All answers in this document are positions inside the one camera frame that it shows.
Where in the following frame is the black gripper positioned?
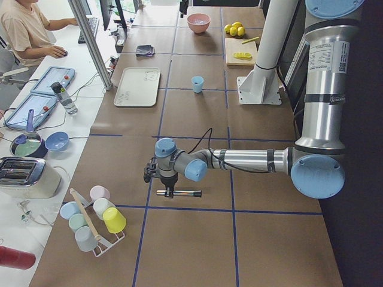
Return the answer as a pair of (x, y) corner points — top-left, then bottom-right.
(160, 175), (178, 199)
(179, 0), (189, 13)

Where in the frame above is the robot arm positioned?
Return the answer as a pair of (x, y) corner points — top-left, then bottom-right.
(144, 1), (363, 199)

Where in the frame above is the pink bowl with ice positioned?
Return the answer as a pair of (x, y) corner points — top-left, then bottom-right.
(187, 13), (211, 33)

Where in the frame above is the yellow cup on rack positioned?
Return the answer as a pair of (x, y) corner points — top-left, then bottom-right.
(102, 207), (127, 234)

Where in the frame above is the white cup on rack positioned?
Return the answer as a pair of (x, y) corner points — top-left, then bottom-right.
(93, 197), (115, 221)

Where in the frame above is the pink cup on rack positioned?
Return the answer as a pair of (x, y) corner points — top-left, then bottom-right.
(90, 185), (110, 201)

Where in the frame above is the light blue plastic cup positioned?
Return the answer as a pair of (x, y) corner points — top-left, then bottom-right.
(191, 76), (204, 93)

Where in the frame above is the grey cup on rack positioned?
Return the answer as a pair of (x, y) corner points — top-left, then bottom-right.
(75, 226), (98, 252)

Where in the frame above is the green cup on rack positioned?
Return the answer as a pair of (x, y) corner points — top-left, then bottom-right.
(68, 213), (88, 233)

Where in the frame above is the blue cup on rack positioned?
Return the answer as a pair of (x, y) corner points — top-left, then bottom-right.
(59, 201), (81, 221)

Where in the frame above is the whole lemon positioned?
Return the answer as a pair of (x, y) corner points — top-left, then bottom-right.
(232, 22), (243, 28)
(237, 26), (246, 37)
(224, 25), (231, 33)

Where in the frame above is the grey purple folded cloth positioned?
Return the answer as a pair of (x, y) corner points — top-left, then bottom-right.
(135, 44), (156, 57)

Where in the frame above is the wooden cutting board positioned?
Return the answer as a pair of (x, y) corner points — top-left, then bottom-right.
(225, 38), (258, 66)

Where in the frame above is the lemon slices stack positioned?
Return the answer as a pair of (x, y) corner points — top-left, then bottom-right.
(233, 52), (253, 60)

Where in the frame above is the black monitor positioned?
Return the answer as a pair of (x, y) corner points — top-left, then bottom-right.
(99, 0), (113, 30)

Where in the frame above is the yellow plastic knife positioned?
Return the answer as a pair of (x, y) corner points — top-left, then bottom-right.
(241, 36), (260, 45)

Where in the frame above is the black keyboard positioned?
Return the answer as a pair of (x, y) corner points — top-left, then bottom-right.
(77, 17), (100, 44)

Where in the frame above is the cream bear tray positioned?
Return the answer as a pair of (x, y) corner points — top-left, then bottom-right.
(114, 68), (160, 107)

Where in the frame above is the blue bowl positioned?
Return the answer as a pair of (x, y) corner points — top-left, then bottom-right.
(45, 132), (69, 151)

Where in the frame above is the clear water bottle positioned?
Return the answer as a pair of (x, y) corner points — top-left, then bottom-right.
(50, 82), (78, 114)

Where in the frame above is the teach pendant tablet far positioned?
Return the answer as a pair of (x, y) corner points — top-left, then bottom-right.
(31, 66), (75, 96)

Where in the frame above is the teach pendant tablet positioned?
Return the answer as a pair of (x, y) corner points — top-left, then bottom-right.
(31, 66), (75, 96)
(5, 93), (57, 130)

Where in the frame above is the silver toaster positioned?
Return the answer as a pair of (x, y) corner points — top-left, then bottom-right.
(1, 157), (61, 199)

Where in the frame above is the teach pendant tablet near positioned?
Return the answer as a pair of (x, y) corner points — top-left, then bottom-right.
(5, 93), (57, 130)

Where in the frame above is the seated person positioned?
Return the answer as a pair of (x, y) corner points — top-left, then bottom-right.
(1, 0), (78, 67)

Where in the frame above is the red cylinder container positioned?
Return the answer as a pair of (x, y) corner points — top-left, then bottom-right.
(1, 246), (36, 270)

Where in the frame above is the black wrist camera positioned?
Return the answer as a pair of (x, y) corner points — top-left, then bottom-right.
(143, 157), (159, 183)

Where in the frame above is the white wire cup rack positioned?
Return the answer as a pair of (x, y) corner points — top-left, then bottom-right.
(69, 188), (126, 257)

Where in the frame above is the aluminium frame post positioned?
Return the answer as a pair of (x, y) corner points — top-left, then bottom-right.
(68, 0), (113, 91)

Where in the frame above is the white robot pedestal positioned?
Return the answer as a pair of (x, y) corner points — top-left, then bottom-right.
(237, 0), (299, 105)

